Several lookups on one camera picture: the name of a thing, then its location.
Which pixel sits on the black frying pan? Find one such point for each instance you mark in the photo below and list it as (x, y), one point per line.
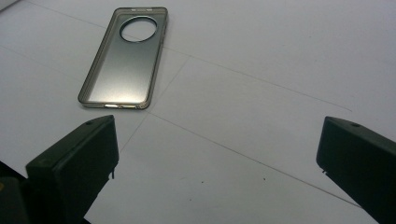
(124, 71)

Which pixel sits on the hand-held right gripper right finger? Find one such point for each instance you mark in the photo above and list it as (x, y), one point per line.
(358, 155)

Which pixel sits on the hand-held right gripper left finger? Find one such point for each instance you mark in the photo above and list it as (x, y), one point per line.
(71, 168)

